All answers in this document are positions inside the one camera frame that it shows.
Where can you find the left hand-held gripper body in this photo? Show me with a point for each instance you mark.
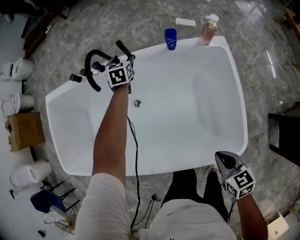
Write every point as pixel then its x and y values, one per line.
pixel 117 75

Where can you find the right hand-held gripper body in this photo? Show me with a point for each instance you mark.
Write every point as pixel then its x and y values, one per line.
pixel 240 182

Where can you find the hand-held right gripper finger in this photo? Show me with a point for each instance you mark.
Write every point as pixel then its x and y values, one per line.
pixel 237 160
pixel 221 166

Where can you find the person's left forearm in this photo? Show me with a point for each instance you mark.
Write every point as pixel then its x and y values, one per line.
pixel 110 131

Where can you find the person's right forearm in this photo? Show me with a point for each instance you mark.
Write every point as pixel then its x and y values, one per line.
pixel 252 218

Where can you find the white bathtub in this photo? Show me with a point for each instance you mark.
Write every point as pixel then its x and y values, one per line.
pixel 175 117

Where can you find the person's right white shoe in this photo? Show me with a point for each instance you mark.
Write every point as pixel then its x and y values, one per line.
pixel 212 168

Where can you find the black curved tub faucet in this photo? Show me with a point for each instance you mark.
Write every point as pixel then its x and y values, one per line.
pixel 87 65

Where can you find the chrome tub drain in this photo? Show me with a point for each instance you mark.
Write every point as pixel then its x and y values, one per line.
pixel 137 103

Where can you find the blue shampoo bottle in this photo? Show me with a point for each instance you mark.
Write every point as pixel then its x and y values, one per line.
pixel 170 38

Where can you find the person's black trousers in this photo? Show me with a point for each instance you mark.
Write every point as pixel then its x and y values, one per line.
pixel 182 187

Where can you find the black side table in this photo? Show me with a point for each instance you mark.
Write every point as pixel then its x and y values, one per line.
pixel 288 131

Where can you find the white box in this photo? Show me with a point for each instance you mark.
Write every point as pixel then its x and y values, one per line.
pixel 279 227

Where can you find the white power strip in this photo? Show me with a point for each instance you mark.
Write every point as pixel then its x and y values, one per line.
pixel 185 22

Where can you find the person's white shirt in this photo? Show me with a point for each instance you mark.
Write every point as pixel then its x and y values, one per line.
pixel 187 222

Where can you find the black power adapter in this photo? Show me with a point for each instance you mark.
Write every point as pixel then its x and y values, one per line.
pixel 154 197

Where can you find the dark wooden platform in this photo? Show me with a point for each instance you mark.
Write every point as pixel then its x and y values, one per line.
pixel 39 30

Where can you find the pink pump bottle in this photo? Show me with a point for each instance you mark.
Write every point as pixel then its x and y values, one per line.
pixel 208 32

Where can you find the brown cardboard box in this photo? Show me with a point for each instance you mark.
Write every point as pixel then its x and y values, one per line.
pixel 25 131

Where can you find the blue chair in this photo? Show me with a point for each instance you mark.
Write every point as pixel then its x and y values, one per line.
pixel 47 201

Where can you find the light wooden table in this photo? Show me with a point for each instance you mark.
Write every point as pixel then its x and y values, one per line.
pixel 294 23

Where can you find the small black device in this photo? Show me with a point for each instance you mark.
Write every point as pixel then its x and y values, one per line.
pixel 42 233
pixel 12 194

